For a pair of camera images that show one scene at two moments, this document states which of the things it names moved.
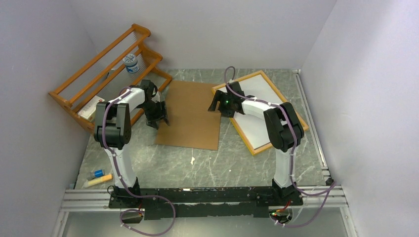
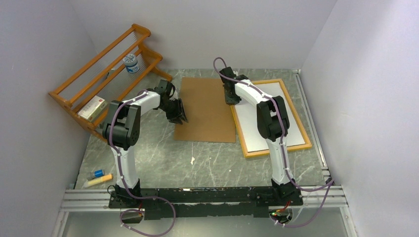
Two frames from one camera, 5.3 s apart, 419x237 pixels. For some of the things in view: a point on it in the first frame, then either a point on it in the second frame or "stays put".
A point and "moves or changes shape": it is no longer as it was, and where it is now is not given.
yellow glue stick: (106, 177) stays put
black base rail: (184, 202) stays put
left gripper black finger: (153, 124) -> (176, 120)
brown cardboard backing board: (190, 124) moves or changes shape
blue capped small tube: (95, 174) stays put
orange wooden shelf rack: (125, 71) stays put
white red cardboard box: (88, 111) stays put
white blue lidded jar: (130, 60) stays put
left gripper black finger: (163, 111) -> (182, 114)
